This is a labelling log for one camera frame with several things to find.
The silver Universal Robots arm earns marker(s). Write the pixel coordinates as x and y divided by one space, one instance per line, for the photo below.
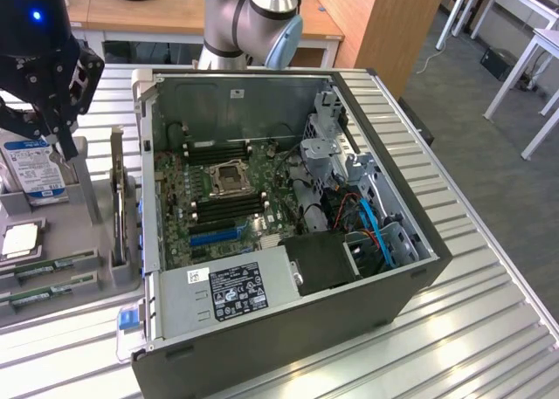
227 19

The long black expansion slot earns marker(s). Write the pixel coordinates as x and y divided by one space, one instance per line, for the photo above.
211 227

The green RAM stick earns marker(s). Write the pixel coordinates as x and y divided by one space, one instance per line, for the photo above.
41 293
43 266

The black box on floor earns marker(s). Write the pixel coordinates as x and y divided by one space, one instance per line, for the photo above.
498 63

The silver CPU chip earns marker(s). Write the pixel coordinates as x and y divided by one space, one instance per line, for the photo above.
19 239

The green motherboard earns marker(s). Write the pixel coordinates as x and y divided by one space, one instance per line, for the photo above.
179 198

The graphics card metal bracket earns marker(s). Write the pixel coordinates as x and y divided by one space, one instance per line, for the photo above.
119 198

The metal CPU socket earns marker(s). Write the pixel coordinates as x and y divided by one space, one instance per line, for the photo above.
231 178

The hard disk blue label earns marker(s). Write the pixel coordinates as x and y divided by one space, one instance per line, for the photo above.
32 172

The open dark grey PC case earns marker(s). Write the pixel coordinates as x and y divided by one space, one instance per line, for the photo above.
332 329

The wooden cabinet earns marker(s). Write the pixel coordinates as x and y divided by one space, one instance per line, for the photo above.
384 28

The black RAM slot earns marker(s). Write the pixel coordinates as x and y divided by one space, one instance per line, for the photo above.
218 153
218 144
231 209
231 204
218 157
231 215
231 199
218 149

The wooden desk white frame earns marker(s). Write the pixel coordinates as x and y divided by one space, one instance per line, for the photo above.
174 12

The grey power supply unit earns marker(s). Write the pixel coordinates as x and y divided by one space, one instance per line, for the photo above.
183 298

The silver metal disk bay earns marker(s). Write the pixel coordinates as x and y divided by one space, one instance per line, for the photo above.
393 242

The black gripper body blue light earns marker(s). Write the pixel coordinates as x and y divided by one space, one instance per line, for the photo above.
30 32

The black plastic fan shroud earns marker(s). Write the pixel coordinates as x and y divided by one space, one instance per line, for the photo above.
314 259

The silver metal drive cage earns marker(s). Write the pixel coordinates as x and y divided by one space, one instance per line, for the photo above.
321 148

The blue expansion slot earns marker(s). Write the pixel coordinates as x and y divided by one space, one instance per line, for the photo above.
214 238

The small silver heat sink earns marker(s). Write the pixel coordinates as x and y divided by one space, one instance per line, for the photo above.
268 241

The grey parts rack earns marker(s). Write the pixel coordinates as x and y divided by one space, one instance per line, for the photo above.
65 237

